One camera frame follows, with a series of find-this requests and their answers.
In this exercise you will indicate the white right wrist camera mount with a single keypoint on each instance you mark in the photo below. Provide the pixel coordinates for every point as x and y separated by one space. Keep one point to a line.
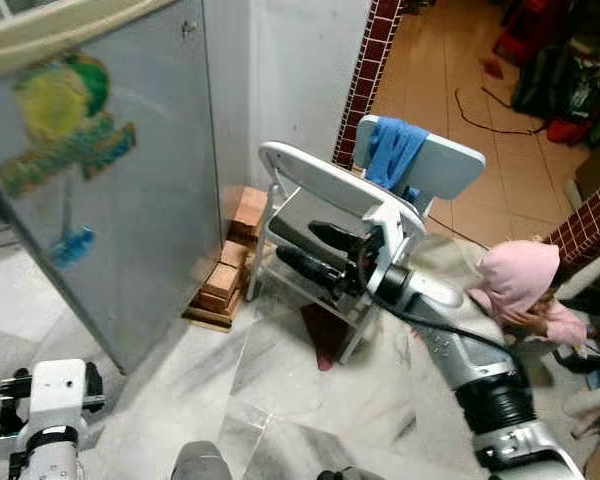
388 235

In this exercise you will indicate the blue towel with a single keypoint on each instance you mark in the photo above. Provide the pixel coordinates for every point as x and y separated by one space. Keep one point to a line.
395 150

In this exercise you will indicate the dark red plastic piece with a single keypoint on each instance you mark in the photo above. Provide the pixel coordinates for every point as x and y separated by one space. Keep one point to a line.
325 340

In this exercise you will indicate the wooden board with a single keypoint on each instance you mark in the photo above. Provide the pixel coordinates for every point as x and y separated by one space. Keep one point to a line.
205 318

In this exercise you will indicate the silver fridge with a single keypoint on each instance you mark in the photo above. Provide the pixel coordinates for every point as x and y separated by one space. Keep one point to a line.
150 150

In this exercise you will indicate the green yellow fruit sticker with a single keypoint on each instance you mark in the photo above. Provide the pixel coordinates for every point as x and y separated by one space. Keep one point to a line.
55 105

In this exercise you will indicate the black bag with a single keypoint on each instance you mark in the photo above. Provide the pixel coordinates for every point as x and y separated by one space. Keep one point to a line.
555 85

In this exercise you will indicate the child in pink hoodie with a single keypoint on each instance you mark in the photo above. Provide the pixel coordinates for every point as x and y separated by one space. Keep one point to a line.
520 275

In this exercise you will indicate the orange brick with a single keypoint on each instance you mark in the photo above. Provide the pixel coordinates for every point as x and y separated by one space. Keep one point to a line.
220 288
252 210
235 255

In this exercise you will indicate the grey left robot leg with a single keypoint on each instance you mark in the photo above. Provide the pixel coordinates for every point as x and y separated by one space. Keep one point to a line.
200 462

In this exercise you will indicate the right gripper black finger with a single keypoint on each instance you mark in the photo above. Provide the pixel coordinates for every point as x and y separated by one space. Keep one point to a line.
335 236
310 268

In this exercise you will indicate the grey right robot leg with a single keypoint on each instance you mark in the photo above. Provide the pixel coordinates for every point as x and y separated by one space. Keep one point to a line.
350 474

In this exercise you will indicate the large red bag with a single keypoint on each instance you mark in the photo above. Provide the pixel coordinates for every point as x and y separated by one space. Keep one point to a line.
525 25

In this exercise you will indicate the white baby high chair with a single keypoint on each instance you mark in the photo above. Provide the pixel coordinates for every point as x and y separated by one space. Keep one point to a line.
310 165

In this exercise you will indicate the small blue sticker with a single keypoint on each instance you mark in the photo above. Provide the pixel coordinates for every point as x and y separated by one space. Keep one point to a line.
75 246

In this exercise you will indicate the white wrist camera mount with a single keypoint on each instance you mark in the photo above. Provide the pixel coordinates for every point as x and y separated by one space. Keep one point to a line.
388 235
58 395

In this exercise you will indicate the black sandal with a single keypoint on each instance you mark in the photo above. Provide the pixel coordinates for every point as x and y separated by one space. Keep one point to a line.
578 360

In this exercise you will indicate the grey robot leg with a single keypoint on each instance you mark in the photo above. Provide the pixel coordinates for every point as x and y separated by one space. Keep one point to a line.
350 474
200 462

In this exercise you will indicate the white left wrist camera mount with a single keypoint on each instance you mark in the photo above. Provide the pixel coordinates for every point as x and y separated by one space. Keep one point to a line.
58 395

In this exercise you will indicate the low red plastic item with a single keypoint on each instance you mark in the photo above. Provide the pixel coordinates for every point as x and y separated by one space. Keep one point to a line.
568 130

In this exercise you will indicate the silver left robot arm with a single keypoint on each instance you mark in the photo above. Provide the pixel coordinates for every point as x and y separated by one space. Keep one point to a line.
50 465

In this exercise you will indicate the small red floor scrap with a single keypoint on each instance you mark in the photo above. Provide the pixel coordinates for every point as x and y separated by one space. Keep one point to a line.
493 68

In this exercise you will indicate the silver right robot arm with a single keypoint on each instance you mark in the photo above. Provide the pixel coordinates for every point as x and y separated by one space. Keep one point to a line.
445 298

